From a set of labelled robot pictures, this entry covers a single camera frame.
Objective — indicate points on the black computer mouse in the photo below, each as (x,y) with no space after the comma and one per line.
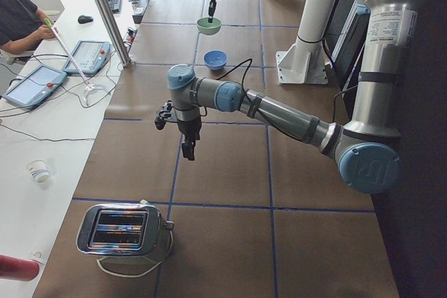
(83,19)

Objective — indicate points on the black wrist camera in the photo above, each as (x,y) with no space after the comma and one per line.
(165,115)

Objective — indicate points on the seated person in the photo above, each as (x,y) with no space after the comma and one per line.
(23,26)

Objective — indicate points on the aluminium frame post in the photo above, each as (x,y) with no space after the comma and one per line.
(113,32)

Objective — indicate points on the far teach pendant tablet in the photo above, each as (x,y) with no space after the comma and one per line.
(91,55)

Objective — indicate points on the green bowl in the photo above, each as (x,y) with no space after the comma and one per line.
(208,28)

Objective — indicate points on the white pedestal column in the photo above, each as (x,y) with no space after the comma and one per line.
(303,62)

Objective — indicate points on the chrome toaster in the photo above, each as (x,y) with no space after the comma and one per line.
(126,233)

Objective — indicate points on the white grabber stick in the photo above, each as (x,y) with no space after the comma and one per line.
(89,86)

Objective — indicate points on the red bottle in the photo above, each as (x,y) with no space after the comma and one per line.
(18,269)

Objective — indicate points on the teach pendant tablet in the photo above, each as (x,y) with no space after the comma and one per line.
(91,55)
(36,87)

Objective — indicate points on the near teach pendant tablet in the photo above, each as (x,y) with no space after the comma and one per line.
(36,87)

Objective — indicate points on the blue bowl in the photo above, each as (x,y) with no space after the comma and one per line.
(215,59)

